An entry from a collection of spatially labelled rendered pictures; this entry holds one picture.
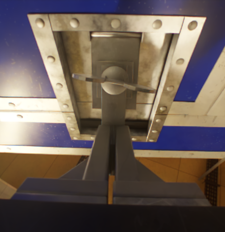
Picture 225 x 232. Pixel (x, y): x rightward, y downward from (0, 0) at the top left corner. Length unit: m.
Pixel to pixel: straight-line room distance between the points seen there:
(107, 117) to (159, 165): 2.59
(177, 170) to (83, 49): 2.68
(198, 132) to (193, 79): 0.10
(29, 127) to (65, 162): 2.50
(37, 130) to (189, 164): 2.73
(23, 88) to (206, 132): 0.23
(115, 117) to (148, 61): 0.06
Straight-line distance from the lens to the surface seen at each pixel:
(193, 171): 2.87
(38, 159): 2.90
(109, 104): 0.15
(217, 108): 0.22
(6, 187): 1.97
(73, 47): 0.17
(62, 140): 0.27
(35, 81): 0.19
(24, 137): 0.29
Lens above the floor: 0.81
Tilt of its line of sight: 51 degrees up
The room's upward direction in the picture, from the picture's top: 180 degrees counter-clockwise
